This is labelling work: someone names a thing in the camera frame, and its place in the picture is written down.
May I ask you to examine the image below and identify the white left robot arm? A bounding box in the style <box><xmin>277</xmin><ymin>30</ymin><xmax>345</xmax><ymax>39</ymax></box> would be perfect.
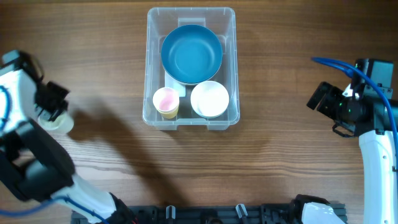
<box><xmin>1</xmin><ymin>66</ymin><xmax>135</xmax><ymax>223</ymax></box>

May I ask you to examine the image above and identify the pink small bowl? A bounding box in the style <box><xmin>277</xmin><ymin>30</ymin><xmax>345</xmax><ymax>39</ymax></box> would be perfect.
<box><xmin>190</xmin><ymin>82</ymin><xmax>229</xmax><ymax>113</ymax></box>

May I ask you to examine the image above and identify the clear plastic storage container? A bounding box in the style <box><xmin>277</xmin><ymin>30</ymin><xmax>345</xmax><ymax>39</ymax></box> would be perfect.
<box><xmin>142</xmin><ymin>7</ymin><xmax>240</xmax><ymax>131</ymax></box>

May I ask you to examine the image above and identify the white paper label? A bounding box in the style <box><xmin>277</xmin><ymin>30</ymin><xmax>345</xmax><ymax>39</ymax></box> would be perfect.
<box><xmin>164</xmin><ymin>72</ymin><xmax>186</xmax><ymax>97</ymax></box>

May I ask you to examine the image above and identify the cream cup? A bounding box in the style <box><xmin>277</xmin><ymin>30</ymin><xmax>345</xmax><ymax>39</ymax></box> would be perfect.
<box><xmin>38</xmin><ymin>112</ymin><xmax>74</xmax><ymax>134</ymax></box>

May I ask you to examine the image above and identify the mint green small bowl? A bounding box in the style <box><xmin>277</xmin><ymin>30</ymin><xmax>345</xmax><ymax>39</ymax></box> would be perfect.
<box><xmin>196</xmin><ymin>111</ymin><xmax>224</xmax><ymax>119</ymax></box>

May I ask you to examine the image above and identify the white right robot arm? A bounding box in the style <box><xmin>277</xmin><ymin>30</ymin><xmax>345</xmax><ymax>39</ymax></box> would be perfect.
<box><xmin>307</xmin><ymin>82</ymin><xmax>397</xmax><ymax>223</ymax></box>

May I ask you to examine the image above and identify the dark blue bowl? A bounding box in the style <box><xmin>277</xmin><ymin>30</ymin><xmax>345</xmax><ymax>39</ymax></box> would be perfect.
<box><xmin>160</xmin><ymin>24</ymin><xmax>223</xmax><ymax>85</ymax></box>

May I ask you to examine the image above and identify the yellow cup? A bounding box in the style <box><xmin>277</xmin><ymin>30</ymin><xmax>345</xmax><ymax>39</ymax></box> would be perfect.
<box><xmin>158</xmin><ymin>107</ymin><xmax>178</xmax><ymax>119</ymax></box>

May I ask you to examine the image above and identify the pink cup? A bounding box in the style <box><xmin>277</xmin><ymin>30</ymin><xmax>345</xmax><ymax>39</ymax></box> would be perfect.
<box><xmin>152</xmin><ymin>87</ymin><xmax>180</xmax><ymax>113</ymax></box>

